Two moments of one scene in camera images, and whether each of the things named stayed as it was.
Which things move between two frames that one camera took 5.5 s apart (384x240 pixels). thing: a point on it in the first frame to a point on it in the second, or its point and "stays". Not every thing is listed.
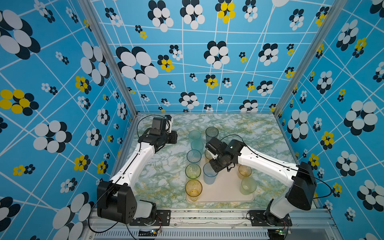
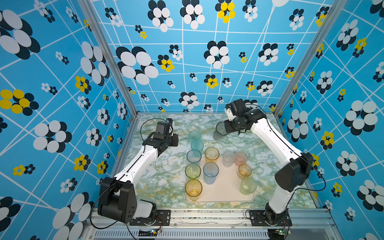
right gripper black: (215, 168) to (227, 126)
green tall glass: (193, 171) stays
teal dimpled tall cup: (194, 135) stays
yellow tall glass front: (193, 188) stays
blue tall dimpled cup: (209, 174) stays
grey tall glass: (211, 132) to (220, 131)
